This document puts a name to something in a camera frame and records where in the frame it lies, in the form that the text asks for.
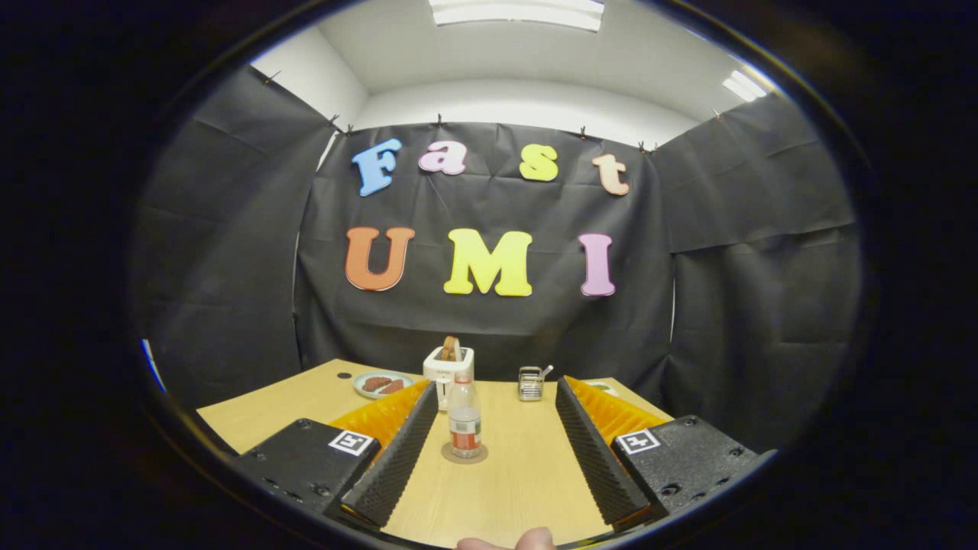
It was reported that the long ceiling light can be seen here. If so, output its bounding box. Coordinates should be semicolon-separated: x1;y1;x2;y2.
428;0;604;33

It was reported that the pale green plate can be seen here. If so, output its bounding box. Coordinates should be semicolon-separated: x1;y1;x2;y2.
353;370;415;400

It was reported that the clear juice bottle red label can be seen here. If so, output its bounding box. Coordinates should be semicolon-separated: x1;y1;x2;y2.
447;372;484;459

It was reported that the wooden table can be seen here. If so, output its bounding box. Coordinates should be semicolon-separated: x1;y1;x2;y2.
196;359;675;550

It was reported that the black backdrop cloth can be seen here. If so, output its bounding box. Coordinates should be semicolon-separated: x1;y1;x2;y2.
130;65;864;455

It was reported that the white toaster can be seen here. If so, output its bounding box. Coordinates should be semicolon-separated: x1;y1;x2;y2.
423;345;475;411

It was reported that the small ceiling light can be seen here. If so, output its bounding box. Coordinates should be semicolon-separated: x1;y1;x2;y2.
722;70;767;102

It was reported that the round brown coaster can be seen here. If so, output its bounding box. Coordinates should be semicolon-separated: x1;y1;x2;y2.
441;442;490;465

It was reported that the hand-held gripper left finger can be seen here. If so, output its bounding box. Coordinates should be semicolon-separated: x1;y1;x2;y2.
232;380;440;532

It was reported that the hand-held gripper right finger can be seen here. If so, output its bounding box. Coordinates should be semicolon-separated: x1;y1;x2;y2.
555;375;766;533

